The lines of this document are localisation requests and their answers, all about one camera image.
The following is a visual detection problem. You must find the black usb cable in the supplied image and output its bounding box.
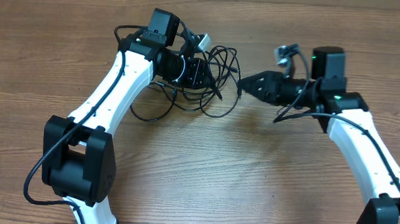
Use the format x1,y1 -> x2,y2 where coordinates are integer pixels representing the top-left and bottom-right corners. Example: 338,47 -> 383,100
170,41 -> 246,121

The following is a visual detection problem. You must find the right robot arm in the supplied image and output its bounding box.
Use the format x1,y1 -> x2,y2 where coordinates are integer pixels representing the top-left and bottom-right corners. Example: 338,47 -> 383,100
239,44 -> 400,224

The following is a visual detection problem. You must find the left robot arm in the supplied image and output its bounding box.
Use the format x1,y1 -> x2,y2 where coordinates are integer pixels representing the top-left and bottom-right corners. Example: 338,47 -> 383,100
24,9 -> 215,224

